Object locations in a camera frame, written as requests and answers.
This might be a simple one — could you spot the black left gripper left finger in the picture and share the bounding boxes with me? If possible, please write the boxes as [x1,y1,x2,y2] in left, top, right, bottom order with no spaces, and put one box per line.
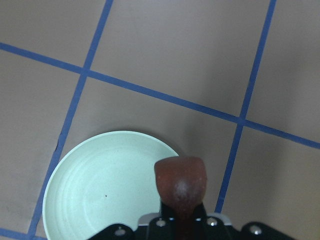
[160,200,177,223]

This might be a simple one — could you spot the light green plate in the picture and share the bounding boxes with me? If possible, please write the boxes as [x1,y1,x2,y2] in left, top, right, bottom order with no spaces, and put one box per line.
[42,130,177,240]

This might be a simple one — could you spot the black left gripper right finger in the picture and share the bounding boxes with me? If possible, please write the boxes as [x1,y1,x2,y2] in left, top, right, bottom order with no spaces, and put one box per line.
[190,203,207,222]

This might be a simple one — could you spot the brown steamed bun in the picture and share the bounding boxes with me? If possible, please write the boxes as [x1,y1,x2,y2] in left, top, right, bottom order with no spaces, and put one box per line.
[154,156,207,240]

